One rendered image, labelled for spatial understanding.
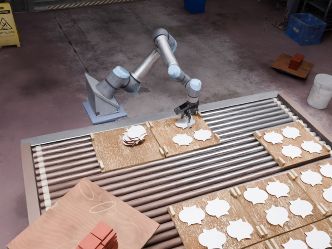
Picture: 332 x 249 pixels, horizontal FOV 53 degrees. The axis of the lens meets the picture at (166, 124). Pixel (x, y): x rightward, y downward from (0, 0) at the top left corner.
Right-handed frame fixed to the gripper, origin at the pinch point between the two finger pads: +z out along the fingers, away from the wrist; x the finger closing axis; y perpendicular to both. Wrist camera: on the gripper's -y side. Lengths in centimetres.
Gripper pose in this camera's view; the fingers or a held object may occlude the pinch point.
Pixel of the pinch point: (184, 123)
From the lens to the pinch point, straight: 238.7
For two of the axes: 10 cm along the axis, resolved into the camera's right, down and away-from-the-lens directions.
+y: 9.1, -1.5, 3.9
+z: -1.4, 7.7, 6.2
